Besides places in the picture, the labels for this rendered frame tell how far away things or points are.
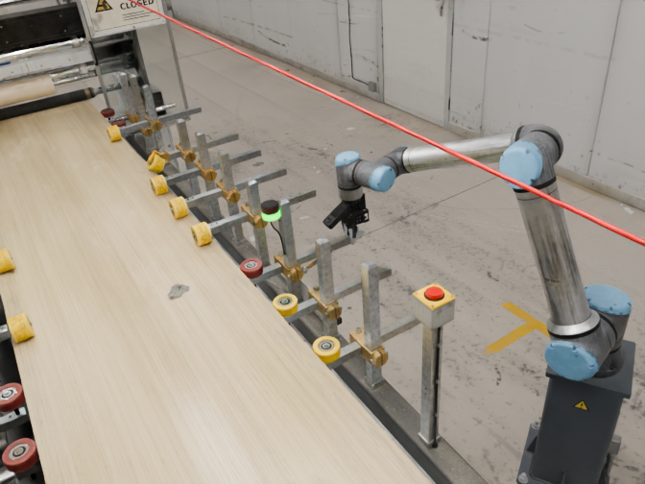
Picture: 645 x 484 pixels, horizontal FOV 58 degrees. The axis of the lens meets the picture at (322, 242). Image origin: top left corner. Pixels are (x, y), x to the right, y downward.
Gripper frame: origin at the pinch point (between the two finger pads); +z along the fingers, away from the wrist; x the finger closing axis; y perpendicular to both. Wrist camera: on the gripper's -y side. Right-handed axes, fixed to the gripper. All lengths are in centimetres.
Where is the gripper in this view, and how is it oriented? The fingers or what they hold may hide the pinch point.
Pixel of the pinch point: (349, 242)
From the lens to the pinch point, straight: 225.9
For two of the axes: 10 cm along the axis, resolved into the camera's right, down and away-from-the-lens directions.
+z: 1.1, 8.2, 5.6
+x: -5.2, -4.3, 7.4
